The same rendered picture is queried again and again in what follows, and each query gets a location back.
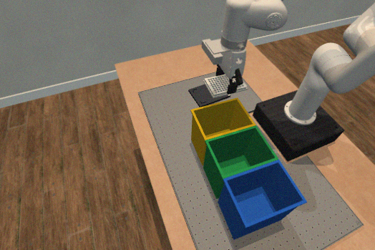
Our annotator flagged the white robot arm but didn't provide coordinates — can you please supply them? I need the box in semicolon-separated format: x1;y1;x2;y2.
202;0;375;125

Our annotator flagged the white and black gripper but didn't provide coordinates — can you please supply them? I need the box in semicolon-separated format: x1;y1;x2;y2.
216;49;246;95

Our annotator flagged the blue bin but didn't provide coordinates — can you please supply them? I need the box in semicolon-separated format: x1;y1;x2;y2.
218;161;307;240

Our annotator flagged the yellow open-top bin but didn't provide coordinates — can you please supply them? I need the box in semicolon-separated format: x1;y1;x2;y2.
190;99;256;165

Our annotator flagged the green open-top bin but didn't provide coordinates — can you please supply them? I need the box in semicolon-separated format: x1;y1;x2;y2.
203;127;279;199

